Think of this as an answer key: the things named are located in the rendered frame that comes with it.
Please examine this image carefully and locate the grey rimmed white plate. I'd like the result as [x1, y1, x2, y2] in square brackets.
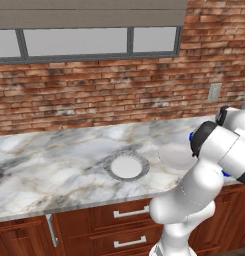
[103, 149, 151, 182]

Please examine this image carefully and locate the plain white plate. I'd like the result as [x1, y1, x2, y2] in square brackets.
[157, 142, 199, 171]

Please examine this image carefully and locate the wooden drawer front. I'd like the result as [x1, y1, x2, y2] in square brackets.
[55, 197, 155, 239]
[62, 223, 165, 256]

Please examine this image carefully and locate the grey framed window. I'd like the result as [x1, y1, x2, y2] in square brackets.
[0, 25, 184, 66]

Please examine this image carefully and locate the grey window blind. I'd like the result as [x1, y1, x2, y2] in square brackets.
[0, 0, 189, 31]

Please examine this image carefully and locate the wooden cupboard door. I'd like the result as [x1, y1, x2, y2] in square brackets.
[0, 215, 57, 256]
[188, 184, 245, 256]

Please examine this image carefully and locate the silver drawer handle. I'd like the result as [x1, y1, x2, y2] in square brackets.
[113, 205, 151, 220]
[113, 235, 148, 249]

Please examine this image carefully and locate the grey wall socket plate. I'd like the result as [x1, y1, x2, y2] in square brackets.
[206, 82, 223, 104]

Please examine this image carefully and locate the silver cupboard door handle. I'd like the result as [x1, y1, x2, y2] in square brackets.
[45, 213, 59, 248]

